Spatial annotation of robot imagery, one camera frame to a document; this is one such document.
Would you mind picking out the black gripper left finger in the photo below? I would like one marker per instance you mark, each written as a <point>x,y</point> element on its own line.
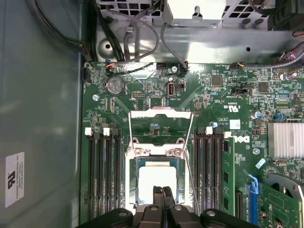
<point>152,216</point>

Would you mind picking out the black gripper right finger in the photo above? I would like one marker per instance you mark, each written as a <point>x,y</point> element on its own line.
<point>177,217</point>

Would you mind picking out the silver CPU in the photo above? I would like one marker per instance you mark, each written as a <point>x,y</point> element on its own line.
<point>156,175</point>

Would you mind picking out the metal socket cover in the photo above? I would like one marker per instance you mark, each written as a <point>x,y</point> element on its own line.
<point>142,114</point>

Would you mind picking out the CPU socket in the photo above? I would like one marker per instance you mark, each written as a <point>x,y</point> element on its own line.
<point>131,180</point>

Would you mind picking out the black-clip RAM slot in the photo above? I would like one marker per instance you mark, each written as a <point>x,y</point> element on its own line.
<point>216,171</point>
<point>118,171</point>
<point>100,171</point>
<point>197,171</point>

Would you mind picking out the black expansion slot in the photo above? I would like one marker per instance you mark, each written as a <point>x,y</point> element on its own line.
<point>239,204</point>

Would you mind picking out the blue expansion slot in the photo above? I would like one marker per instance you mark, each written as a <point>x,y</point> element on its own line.
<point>253,204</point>

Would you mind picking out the green RAM stick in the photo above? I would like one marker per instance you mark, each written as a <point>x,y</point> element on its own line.
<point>228,178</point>

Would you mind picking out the graphics card with fan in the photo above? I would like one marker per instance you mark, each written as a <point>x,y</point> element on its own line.
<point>280,206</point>

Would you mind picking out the green motherboard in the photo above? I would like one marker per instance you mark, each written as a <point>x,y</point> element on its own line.
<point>213,114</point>

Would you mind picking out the internal USB port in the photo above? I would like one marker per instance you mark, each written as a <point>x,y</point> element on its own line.
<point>171,90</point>

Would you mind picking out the silver chipset heatsink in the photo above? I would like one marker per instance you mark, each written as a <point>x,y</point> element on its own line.
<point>285,140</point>

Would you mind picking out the round coin battery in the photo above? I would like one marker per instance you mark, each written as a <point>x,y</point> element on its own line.
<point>115,86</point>

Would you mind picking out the white label sticker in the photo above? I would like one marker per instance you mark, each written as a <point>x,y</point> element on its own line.
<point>14,180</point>

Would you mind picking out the black PC case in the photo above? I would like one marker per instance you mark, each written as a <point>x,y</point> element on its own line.
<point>42,107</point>

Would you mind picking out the silver drive cage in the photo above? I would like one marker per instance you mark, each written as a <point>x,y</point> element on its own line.
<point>180,9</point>

